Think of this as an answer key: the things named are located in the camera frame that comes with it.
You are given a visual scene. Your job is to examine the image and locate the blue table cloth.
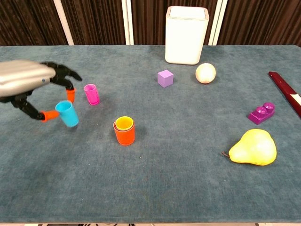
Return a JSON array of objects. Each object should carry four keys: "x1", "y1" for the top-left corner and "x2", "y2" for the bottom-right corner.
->
[{"x1": 0, "y1": 44, "x2": 301, "y2": 224}]

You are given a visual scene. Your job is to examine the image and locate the pink plastic cup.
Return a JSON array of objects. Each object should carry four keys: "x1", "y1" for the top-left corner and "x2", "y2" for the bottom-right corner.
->
[{"x1": 83, "y1": 84, "x2": 100, "y2": 106}]

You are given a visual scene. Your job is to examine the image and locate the yellow toy pear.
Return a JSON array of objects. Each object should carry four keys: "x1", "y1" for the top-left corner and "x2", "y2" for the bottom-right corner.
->
[{"x1": 221, "y1": 129, "x2": 277, "y2": 166}]

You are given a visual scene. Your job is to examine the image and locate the dark red long box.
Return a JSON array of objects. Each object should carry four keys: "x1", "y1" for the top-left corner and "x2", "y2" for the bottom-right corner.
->
[{"x1": 268, "y1": 71, "x2": 301, "y2": 118}]

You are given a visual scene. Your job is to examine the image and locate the cyan plastic cup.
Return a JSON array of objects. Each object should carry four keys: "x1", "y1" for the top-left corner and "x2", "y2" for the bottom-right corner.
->
[{"x1": 55, "y1": 100, "x2": 79, "y2": 128}]

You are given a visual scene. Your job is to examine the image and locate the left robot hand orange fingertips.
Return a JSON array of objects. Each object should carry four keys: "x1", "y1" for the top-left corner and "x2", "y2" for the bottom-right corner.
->
[{"x1": 0, "y1": 60, "x2": 83, "y2": 123}]

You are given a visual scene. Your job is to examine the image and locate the purple toy brick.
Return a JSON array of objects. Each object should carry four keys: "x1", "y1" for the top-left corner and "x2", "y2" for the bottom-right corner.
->
[{"x1": 248, "y1": 102, "x2": 276, "y2": 125}]

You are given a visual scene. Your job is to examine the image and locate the orange plastic cup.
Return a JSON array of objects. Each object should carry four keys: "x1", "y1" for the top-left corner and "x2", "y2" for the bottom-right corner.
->
[{"x1": 113, "y1": 119, "x2": 136, "y2": 146}]

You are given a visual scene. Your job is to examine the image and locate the white partition post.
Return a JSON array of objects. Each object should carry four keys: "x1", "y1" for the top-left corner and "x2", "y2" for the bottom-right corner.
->
[
  {"x1": 53, "y1": 0, "x2": 75, "y2": 46},
  {"x1": 121, "y1": 0, "x2": 134, "y2": 45},
  {"x1": 208, "y1": 0, "x2": 228, "y2": 46}
]

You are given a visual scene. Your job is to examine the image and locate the yellow plastic cup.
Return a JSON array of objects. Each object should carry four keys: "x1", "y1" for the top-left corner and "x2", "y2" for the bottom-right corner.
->
[{"x1": 115, "y1": 116, "x2": 134, "y2": 131}]

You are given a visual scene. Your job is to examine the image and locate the white lidded bin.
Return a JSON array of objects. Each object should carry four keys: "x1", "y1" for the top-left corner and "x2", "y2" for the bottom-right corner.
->
[{"x1": 165, "y1": 6, "x2": 210, "y2": 65}]

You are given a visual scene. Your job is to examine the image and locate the white ball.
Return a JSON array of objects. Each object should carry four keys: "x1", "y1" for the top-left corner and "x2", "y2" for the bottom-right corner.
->
[{"x1": 195, "y1": 63, "x2": 216, "y2": 84}]

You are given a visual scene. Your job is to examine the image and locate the purple cube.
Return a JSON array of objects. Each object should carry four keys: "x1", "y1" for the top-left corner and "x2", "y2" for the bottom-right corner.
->
[{"x1": 157, "y1": 69, "x2": 174, "y2": 88}]

